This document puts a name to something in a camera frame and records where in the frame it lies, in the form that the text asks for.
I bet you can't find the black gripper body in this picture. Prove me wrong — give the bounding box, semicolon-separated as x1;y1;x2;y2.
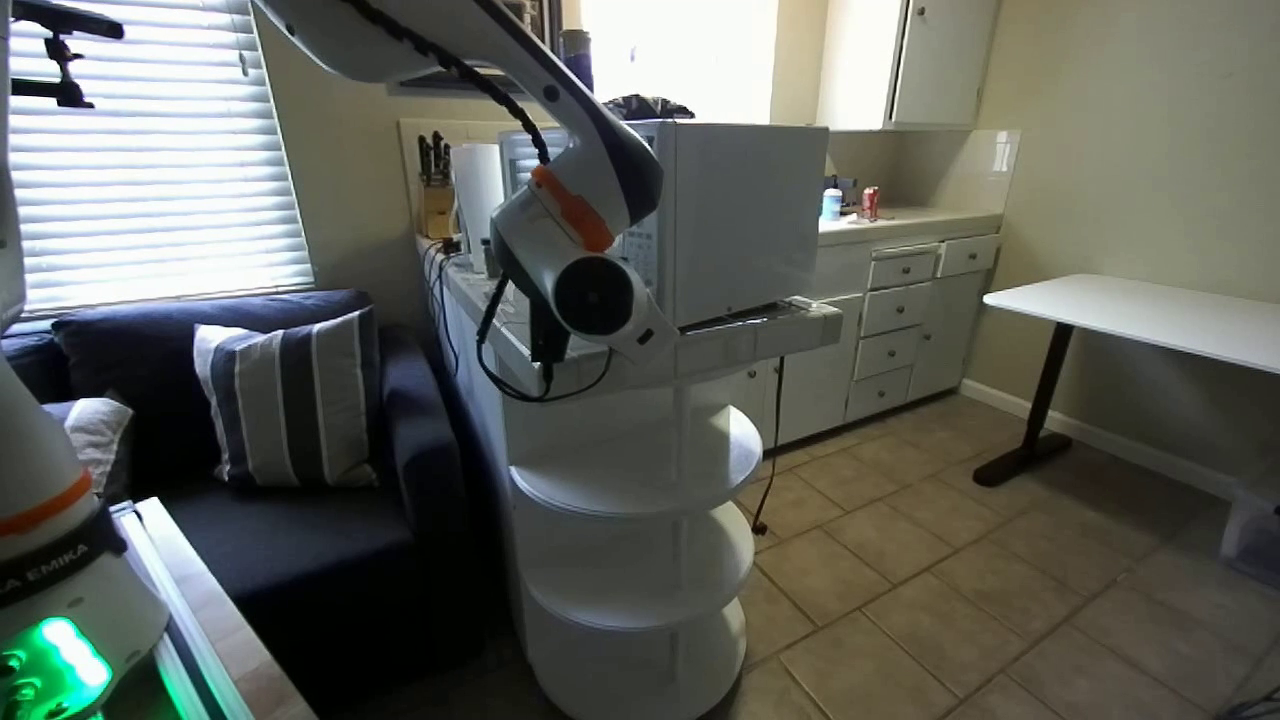
524;278;574;369

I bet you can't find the white microwave oven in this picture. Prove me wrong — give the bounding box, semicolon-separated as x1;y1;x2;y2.
495;122;833;335

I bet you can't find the white paper towel roll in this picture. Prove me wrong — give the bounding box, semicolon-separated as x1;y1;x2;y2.
452;138;512;251

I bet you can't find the wooden knife block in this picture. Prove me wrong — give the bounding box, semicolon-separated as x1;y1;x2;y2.
412;129;464;249

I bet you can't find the small dark item pile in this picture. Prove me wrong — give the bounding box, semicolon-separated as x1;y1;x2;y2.
603;93;701;129

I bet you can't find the white tiled counter shelf unit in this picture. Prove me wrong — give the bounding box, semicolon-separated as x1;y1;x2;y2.
417;235;847;720

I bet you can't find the blue yellow spray can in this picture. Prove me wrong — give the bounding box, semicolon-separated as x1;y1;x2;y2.
557;23;600;98

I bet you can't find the blue white striped pillow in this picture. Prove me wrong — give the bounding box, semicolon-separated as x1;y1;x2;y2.
187;304;386;496

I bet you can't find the navy blue sofa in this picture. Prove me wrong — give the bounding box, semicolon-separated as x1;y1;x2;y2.
0;285;473;711

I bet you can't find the white kitchen cabinet unit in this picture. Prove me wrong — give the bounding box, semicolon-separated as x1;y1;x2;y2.
702;205;1009;454

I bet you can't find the plain white pillow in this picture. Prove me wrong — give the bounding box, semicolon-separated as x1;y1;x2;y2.
47;394;136;505

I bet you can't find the white desk with black leg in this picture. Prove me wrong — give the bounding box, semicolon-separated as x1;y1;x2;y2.
967;271;1280;492

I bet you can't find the dark framed wall picture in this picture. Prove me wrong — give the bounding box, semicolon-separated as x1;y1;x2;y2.
386;0;566;98

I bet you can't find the white upper wall cabinet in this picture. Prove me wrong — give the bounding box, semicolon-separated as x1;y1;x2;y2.
811;0;1004;138

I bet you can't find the black camera stand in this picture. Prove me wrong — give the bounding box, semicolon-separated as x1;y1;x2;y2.
8;0;132;113

